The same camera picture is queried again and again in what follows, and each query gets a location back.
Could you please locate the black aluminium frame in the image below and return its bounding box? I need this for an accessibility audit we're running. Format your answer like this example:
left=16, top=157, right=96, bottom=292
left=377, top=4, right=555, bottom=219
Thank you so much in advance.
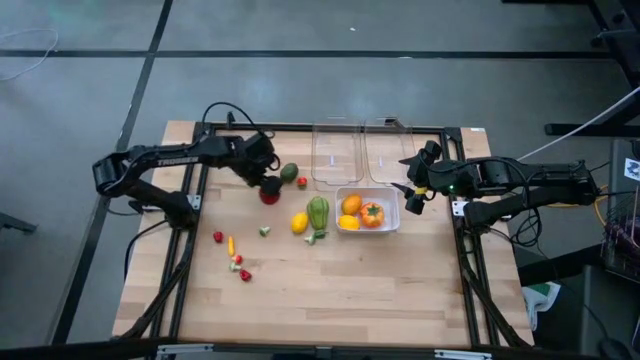
left=117, top=110, right=534, bottom=351

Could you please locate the black power cable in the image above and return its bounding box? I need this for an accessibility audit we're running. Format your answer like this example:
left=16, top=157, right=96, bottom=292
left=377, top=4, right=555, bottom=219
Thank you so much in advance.
left=123, top=218, right=170, bottom=282

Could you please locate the black cable bundle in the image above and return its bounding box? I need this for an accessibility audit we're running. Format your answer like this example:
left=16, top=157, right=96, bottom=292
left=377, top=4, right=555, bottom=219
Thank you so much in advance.
left=505, top=197, right=546, bottom=251

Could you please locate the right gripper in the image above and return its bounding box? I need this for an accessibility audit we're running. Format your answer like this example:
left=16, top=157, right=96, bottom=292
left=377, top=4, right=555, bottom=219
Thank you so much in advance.
left=391, top=140, right=451, bottom=216

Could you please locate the clear container with produce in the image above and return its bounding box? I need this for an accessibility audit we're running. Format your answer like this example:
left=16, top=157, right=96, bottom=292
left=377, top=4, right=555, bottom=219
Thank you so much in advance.
left=333, top=186, right=401, bottom=235

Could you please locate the black desk frame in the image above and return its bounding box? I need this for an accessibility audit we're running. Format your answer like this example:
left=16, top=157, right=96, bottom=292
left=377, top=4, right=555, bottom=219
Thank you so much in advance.
left=543, top=0, right=640, bottom=139

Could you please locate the white cable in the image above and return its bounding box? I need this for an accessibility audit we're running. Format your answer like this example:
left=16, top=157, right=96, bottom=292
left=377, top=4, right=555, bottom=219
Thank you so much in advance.
left=516, top=85, right=640, bottom=162
left=0, top=27, right=60, bottom=82

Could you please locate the clear plastic bin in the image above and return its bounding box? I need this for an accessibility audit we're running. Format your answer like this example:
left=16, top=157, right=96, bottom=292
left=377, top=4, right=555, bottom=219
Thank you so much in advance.
left=310, top=122, right=365, bottom=187
left=363, top=118, right=422, bottom=186

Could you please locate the light green chayote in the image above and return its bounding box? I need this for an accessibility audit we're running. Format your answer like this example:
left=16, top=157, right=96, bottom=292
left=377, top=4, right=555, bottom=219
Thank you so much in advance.
left=306, top=195, right=331, bottom=231

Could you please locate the white and green bag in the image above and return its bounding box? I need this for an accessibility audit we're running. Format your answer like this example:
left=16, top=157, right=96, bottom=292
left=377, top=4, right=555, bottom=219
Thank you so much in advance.
left=521, top=281, right=562, bottom=332

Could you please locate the black stand foot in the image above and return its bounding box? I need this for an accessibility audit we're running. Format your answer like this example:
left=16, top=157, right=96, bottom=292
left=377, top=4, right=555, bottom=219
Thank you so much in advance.
left=0, top=211, right=39, bottom=235

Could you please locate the black wire basket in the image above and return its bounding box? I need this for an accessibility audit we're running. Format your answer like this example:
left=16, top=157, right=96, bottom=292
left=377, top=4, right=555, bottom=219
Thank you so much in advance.
left=601, top=189, right=640, bottom=284

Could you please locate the orange tomato with green leaf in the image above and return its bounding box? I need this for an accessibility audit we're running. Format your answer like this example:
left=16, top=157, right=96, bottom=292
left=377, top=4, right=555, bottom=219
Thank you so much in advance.
left=359, top=201, right=386, bottom=229

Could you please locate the yellow cable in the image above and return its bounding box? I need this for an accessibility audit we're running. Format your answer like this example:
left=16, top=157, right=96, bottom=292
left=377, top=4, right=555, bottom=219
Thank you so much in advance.
left=547, top=183, right=610, bottom=227

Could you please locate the dark green avocado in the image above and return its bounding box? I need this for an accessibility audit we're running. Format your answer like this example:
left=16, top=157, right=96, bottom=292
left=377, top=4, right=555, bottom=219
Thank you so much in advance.
left=279, top=162, right=300, bottom=184

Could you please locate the orange mango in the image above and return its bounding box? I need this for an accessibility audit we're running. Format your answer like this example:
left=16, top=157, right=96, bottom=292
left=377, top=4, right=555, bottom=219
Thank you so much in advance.
left=340, top=193, right=364, bottom=216

